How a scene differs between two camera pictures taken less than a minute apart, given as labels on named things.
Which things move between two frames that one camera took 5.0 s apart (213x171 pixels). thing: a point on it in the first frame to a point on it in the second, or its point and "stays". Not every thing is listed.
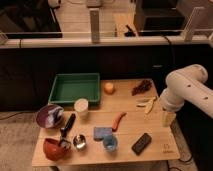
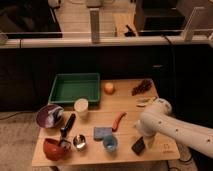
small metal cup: (79, 141) stays
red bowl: (53, 149) stays
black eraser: (141, 144) stays
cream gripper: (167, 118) to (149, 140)
